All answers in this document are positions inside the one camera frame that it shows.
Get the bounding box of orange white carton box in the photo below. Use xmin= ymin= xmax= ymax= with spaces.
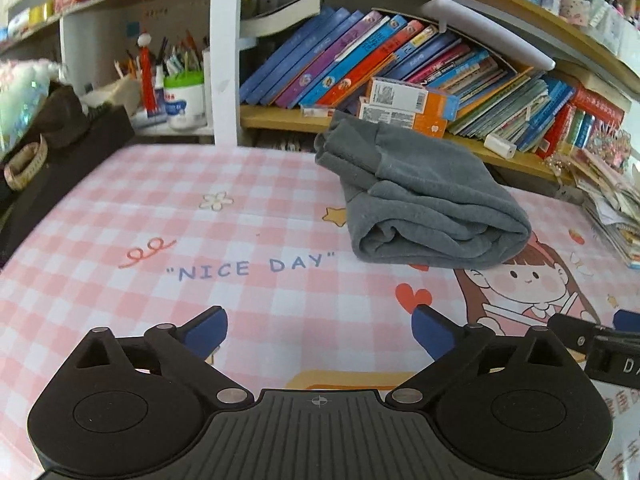
xmin=357 ymin=77 xmax=460 ymax=138

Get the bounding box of pen holder with pens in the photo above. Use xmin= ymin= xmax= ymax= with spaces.
xmin=114 ymin=29 xmax=209 ymax=79

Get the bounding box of wooden bookshelf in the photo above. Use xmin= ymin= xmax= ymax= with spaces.
xmin=239 ymin=0 xmax=639 ymax=181

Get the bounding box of white flat tablet device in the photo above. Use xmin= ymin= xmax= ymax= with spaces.
xmin=421 ymin=0 xmax=555 ymax=72

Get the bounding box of white jar green lid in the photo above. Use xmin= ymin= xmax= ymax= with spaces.
xmin=164 ymin=70 xmax=207 ymax=131

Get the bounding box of red orange book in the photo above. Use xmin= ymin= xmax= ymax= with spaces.
xmin=317 ymin=20 xmax=435 ymax=107

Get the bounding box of purple book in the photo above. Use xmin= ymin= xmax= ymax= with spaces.
xmin=274 ymin=11 xmax=382 ymax=108

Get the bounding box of black bag beige strap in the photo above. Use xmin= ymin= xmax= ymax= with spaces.
xmin=0 ymin=81 xmax=137 ymax=269

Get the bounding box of grey fleece garment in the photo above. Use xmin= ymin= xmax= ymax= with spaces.
xmin=314 ymin=112 xmax=532 ymax=269

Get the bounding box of iridescent plush toy bag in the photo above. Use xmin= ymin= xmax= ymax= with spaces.
xmin=0 ymin=58 xmax=60 ymax=156

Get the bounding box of white shelf post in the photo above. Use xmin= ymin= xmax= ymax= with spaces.
xmin=209 ymin=0 xmax=241 ymax=148

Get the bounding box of pink checkered table mat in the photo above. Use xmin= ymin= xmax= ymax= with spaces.
xmin=0 ymin=143 xmax=640 ymax=480

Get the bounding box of pile of papers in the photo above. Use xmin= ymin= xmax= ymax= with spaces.
xmin=563 ymin=148 xmax=639 ymax=270

